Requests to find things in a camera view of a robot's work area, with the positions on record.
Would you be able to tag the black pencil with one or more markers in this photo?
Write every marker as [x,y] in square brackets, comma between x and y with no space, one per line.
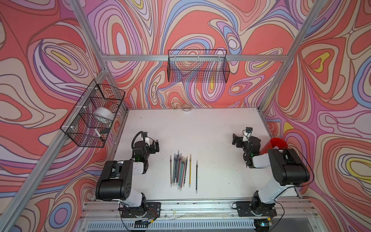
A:
[196,182]

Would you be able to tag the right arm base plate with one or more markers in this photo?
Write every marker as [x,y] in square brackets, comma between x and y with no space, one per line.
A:
[248,209]

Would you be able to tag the wall wire basket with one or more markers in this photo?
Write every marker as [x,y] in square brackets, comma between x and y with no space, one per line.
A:
[80,123]
[198,65]

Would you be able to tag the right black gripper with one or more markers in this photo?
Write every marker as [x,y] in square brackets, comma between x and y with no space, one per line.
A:
[238,140]

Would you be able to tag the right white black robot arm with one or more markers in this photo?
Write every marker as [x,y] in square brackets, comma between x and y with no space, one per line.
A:
[287,168]

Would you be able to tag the back wall wire basket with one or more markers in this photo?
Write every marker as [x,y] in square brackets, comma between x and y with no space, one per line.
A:
[198,65]

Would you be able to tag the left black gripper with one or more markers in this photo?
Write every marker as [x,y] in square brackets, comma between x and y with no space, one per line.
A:
[155,145]

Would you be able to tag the white tape roll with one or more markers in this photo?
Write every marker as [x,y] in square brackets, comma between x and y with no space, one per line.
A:
[103,115]

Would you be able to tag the red plastic cup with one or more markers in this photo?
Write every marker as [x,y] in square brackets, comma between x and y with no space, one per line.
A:
[273,144]

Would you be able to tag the white marker in basket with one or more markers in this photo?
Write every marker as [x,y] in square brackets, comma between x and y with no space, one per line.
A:
[98,134]

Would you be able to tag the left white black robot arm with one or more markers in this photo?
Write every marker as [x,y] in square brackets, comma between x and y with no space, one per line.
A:
[115,181]

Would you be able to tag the bundle of coloured pencils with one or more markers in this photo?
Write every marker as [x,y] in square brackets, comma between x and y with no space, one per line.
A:
[179,170]

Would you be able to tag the left wall wire basket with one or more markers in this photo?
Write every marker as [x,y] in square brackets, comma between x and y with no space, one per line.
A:
[80,123]

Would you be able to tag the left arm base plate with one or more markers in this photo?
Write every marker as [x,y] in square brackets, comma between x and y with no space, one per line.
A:
[149,210]

